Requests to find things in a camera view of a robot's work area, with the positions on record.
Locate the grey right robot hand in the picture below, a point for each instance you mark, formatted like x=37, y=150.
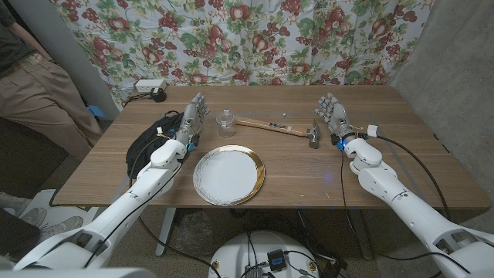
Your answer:
x=336, y=116

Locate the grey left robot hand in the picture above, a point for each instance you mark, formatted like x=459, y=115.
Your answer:
x=191, y=119

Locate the black shorts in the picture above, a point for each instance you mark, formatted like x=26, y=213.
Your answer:
x=148, y=143

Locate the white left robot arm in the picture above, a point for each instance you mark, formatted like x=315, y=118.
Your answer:
x=146, y=181

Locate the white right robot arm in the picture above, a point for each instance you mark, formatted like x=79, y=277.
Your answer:
x=386, y=181

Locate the person's bare forearm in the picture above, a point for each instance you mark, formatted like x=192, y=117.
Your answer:
x=29, y=38

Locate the clear glass cup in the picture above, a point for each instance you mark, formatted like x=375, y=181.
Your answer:
x=225, y=123

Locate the white gold-rimmed paper plate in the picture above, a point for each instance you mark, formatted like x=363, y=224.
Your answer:
x=227, y=175

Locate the black plug adapter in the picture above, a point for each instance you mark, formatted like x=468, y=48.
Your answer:
x=158, y=95

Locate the white power strip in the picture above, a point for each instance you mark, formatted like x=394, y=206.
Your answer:
x=148, y=85

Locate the blue tape piece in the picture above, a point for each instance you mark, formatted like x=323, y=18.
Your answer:
x=95, y=111

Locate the floral fruit-print backdrop cloth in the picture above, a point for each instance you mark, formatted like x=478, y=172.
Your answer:
x=247, y=38

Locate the white table leg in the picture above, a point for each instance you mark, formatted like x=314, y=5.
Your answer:
x=166, y=228

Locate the crumpled clear plastic bag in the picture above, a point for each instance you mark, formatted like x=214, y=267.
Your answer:
x=193, y=231

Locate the grey table leg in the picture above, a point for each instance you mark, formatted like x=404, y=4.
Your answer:
x=362, y=231

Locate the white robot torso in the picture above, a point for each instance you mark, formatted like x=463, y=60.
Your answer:
x=239, y=251

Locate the black box with blue label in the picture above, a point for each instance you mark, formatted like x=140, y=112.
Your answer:
x=276, y=260

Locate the person in khaki trousers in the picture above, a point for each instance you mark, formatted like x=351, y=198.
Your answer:
x=34, y=96

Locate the white floor board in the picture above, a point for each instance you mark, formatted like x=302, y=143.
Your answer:
x=50, y=201

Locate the grey sneaker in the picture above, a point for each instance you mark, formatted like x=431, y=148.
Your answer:
x=63, y=227

